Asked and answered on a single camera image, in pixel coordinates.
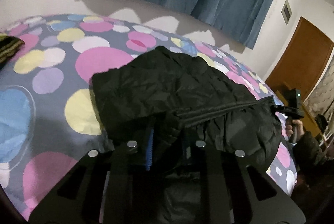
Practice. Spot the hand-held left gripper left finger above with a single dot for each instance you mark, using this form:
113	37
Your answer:
149	152

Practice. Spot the grey wall vent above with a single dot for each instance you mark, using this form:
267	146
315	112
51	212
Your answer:
286	12

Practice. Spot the striped cushion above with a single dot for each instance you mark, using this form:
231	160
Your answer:
7	46

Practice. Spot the person's right forearm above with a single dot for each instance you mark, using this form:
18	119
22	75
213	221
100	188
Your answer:
310	153

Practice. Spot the person's right hand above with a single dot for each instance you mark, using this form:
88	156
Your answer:
289	130

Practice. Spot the dotted bed sheet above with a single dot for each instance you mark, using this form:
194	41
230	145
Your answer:
52	77

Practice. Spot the black puffer jacket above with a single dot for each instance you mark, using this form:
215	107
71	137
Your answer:
169	83

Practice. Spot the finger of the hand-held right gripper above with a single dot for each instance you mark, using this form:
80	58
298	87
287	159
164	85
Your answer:
278	108

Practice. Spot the brown wooden door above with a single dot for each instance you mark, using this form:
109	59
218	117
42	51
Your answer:
300	56

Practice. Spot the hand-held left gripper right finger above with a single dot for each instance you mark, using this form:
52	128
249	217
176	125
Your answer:
216	182

